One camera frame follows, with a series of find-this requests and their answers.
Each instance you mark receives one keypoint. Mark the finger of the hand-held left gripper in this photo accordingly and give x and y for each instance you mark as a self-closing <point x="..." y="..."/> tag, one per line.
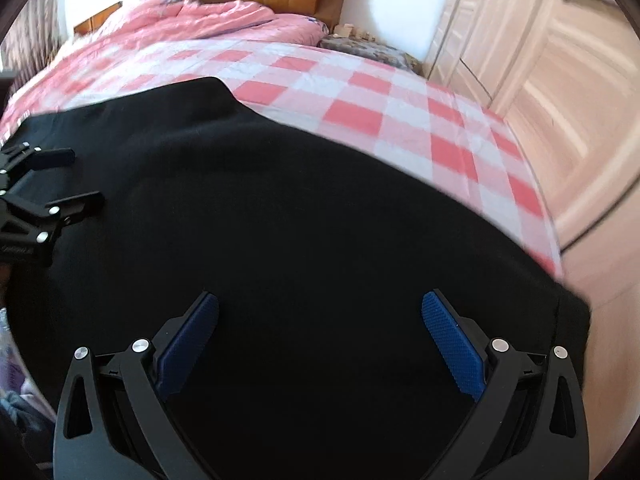
<point x="75" y="205"/>
<point x="50" y="157"/>

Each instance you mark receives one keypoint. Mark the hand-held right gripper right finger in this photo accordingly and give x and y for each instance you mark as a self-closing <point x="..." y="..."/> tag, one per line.
<point x="452" y="340"/>

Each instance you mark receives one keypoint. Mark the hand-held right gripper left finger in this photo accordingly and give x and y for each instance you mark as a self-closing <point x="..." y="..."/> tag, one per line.
<point x="185" y="345"/>

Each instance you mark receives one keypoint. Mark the black pants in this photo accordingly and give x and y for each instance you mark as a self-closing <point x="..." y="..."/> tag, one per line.
<point x="300" y="210"/>

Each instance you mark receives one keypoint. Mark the purple floral cloth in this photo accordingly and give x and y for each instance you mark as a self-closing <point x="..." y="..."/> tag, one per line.
<point x="15" y="360"/>

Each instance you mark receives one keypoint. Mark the patterned pink curtain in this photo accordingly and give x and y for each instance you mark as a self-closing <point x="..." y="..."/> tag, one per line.
<point x="30" y="30"/>

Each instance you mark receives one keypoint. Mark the small wooden headboard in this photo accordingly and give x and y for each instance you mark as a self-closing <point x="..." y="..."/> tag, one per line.
<point x="97" y="20"/>

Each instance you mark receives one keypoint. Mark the pink quilt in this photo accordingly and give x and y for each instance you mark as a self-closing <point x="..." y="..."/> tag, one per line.
<point x="200" y="20"/>

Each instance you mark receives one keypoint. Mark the pink checked bed sheet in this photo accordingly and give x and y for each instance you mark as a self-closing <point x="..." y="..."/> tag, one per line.
<point x="375" y="110"/>

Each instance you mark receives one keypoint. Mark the light wooden wardrobe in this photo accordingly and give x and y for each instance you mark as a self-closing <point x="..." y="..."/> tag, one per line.
<point x="550" y="60"/>

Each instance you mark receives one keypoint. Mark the floral covered nightstand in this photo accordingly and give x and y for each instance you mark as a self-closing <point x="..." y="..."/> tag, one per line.
<point x="370" y="52"/>

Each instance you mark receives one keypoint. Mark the small beige ornaments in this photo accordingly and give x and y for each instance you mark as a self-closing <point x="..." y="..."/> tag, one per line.
<point x="355" y="32"/>

